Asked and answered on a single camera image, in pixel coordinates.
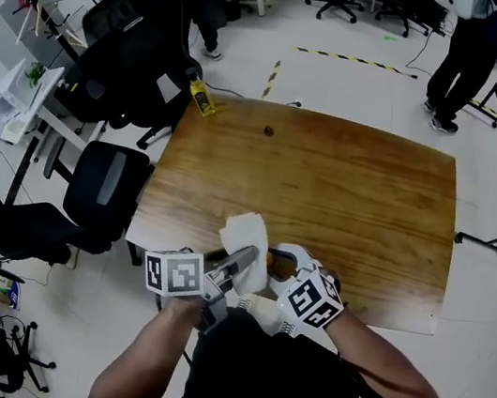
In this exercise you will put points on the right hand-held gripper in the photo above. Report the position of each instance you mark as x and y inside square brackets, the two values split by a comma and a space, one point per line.
[311, 300]

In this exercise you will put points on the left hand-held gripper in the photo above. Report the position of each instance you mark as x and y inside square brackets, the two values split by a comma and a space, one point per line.
[173, 275]

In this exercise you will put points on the small orange-capped bottle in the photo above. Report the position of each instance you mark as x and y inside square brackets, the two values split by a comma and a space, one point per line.
[282, 266]

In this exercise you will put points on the white wiping cloth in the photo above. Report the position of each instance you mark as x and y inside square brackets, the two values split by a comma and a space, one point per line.
[245, 231]

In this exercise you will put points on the yellow oil bottle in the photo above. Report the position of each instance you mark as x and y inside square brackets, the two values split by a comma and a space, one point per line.
[201, 99]

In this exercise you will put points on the person's left forearm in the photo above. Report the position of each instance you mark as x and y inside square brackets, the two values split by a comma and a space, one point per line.
[138, 364]

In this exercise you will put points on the person's right forearm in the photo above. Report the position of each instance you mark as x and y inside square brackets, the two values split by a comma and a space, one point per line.
[372, 363]

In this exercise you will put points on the person's left white shoe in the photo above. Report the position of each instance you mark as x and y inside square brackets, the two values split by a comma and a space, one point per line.
[245, 303]

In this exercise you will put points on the person's white shoe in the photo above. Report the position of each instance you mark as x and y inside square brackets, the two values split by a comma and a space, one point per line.
[287, 330]
[245, 303]

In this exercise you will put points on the person's right white shoe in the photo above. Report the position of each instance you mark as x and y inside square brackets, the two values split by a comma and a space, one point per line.
[287, 330]

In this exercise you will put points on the person's black clothing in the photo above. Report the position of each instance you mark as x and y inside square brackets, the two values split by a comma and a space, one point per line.
[267, 387]

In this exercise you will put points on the small dark clip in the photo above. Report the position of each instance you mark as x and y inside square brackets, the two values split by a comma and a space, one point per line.
[269, 130]

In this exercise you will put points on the short striped floor tape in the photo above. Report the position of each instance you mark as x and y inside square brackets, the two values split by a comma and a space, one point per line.
[272, 78]

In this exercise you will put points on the white black-legged desk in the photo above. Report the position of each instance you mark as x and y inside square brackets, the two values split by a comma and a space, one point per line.
[66, 128]

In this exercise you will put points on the blue white packet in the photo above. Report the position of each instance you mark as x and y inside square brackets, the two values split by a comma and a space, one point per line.
[14, 300]

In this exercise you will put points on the long striped floor tape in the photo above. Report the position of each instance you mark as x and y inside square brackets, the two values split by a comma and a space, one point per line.
[349, 59]

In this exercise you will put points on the black office chair with headrest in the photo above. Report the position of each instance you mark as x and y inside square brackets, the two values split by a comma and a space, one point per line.
[131, 53]

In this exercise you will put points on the green floor tape mark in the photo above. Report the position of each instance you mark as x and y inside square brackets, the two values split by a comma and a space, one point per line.
[391, 38]

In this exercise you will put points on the small green plant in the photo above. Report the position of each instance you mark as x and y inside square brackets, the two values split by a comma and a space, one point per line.
[35, 75]

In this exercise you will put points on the white desktop storage box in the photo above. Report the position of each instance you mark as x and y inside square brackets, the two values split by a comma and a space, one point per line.
[3, 102]

